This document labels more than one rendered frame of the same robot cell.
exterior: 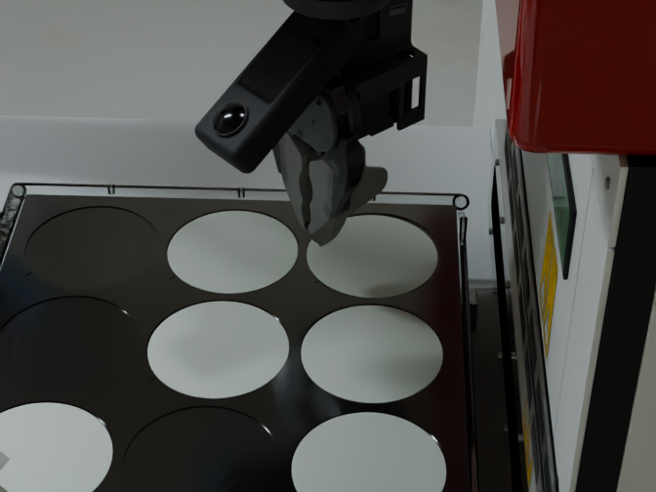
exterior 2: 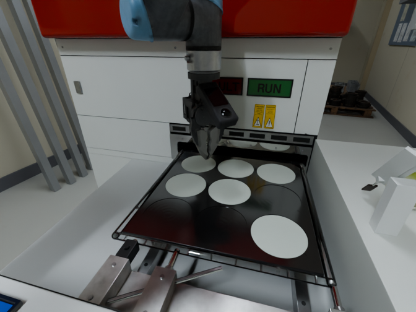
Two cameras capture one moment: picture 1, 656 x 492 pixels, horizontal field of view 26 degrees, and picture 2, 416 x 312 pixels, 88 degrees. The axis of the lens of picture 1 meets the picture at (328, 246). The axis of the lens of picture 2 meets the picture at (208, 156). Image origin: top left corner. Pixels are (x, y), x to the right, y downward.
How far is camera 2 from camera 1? 93 cm
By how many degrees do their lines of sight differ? 64
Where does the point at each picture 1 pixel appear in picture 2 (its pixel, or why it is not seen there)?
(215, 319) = (216, 190)
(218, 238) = (178, 186)
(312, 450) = (270, 179)
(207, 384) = (244, 194)
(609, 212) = (335, 52)
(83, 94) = not seen: outside the picture
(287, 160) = (201, 138)
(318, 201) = (213, 141)
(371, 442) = (267, 171)
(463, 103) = not seen: outside the picture
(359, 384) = (246, 170)
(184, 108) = not seen: outside the picture
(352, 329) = (226, 169)
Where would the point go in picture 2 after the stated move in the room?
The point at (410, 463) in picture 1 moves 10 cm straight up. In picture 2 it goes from (273, 168) to (278, 134)
